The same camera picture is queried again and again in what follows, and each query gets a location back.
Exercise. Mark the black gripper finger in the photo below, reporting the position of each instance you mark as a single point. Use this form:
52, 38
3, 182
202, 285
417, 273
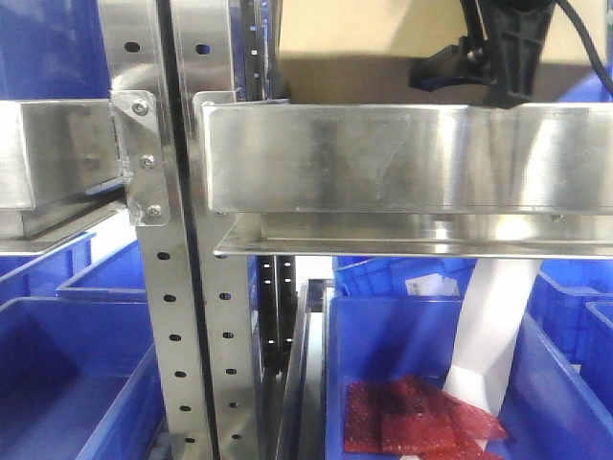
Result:
471, 61
516, 34

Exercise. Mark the brown cardboard box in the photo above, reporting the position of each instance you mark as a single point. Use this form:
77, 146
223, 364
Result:
361, 52

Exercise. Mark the steel shelf on right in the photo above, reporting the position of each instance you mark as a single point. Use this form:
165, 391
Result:
533, 181

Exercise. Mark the steel shelf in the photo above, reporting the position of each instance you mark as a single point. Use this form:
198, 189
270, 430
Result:
533, 181
60, 172

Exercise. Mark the steel shelf on left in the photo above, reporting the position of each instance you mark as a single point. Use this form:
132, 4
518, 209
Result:
60, 172

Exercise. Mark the white paper sheet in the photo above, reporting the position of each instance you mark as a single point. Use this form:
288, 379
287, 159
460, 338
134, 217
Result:
489, 321

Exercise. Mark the blue plastic bin rear centre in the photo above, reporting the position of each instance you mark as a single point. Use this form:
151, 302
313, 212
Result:
401, 276

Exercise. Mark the blue plastic bin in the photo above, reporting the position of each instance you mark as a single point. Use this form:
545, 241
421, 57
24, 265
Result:
401, 276
119, 276
79, 380
572, 302
52, 50
549, 411

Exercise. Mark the blue plastic bin far right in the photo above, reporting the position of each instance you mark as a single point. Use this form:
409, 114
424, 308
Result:
572, 302

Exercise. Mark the red bubble wrap sheet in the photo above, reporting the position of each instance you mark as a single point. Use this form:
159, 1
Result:
411, 417

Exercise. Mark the blue plastic bin lower centre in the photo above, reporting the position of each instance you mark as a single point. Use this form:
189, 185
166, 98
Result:
549, 411

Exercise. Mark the blue plastic bin upper left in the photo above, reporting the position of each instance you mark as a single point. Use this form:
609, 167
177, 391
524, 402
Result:
52, 50

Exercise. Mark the blue plastic bin rear left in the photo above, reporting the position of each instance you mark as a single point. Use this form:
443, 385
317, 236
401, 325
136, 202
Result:
119, 276

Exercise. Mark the blue plastic bin lower left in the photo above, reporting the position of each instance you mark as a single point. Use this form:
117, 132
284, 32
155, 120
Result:
79, 380

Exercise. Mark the perforated steel upright post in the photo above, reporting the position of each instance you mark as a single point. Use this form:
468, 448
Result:
139, 51

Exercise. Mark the steel connector bracket plate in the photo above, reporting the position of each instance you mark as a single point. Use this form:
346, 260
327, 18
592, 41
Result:
137, 126

